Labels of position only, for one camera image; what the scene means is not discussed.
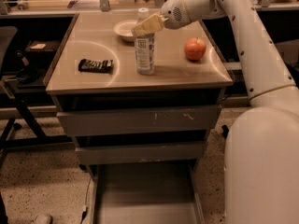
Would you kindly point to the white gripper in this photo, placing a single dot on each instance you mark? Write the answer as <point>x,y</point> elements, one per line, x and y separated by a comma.
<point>173,12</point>

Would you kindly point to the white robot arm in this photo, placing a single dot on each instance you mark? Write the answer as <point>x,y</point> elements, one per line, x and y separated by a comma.
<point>261,164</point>

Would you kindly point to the top grey drawer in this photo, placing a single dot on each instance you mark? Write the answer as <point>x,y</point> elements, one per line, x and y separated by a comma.
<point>142,120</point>

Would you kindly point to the grey drawer cabinet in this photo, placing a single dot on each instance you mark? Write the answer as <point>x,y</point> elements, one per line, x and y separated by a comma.
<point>175,81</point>

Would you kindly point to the middle grey drawer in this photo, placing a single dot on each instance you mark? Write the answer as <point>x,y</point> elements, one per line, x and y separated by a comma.
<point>141,153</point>

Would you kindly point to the open bottom grey drawer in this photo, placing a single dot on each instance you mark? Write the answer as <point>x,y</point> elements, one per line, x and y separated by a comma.
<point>146,193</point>

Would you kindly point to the white bowl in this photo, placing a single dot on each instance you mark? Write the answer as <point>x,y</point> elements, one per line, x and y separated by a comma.
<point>124,30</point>

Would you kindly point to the red apple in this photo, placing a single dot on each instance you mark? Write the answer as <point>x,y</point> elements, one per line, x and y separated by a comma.
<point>195,48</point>

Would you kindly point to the dark snack bar packet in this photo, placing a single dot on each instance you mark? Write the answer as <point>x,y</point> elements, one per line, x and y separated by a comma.
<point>92,66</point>

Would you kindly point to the black table frame left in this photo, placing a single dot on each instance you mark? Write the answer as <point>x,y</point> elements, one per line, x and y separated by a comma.
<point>29,104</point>

